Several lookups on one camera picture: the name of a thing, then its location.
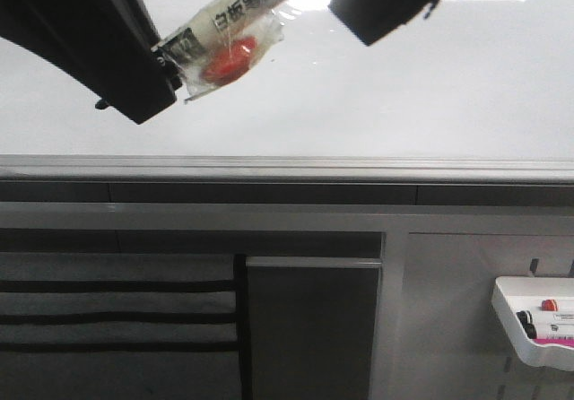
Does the white whiteboard marker with magnet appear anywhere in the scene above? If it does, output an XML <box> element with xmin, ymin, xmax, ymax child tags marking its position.
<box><xmin>152</xmin><ymin>0</ymin><xmax>285</xmax><ymax>101</ymax></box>

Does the grey slatted shelf unit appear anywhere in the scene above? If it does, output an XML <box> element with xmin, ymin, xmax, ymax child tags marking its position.
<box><xmin>1</xmin><ymin>252</ymin><xmax>252</xmax><ymax>399</ymax></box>

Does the dark grey cabinet panel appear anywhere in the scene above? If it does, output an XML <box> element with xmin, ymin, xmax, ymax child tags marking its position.
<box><xmin>248</xmin><ymin>265</ymin><xmax>380</xmax><ymax>399</ymax></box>

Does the white plastic marker tray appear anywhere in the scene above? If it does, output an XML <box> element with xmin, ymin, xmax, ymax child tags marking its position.
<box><xmin>491</xmin><ymin>276</ymin><xmax>573</xmax><ymax>372</ymax></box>

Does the red capped marker in tray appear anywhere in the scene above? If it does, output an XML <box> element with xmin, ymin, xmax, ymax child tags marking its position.
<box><xmin>540</xmin><ymin>299</ymin><xmax>574</xmax><ymax>312</ymax></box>

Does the black capped marker upper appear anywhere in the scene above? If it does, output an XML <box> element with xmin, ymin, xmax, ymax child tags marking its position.
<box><xmin>515</xmin><ymin>310</ymin><xmax>574</xmax><ymax>326</ymax></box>

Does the black capped marker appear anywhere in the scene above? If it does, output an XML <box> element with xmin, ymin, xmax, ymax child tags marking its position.
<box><xmin>523</xmin><ymin>322</ymin><xmax>574</xmax><ymax>340</ymax></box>
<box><xmin>515</xmin><ymin>310</ymin><xmax>574</xmax><ymax>326</ymax></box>

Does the black capped marker lower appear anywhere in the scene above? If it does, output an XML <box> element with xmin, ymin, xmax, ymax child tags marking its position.
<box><xmin>523</xmin><ymin>322</ymin><xmax>574</xmax><ymax>340</ymax></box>

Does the pink item in tray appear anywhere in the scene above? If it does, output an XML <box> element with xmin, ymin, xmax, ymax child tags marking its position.
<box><xmin>534</xmin><ymin>339</ymin><xmax>574</xmax><ymax>348</ymax></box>

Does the white whiteboard with aluminium frame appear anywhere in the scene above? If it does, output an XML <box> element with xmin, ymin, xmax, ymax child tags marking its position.
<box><xmin>1</xmin><ymin>0</ymin><xmax>573</xmax><ymax>183</ymax></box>

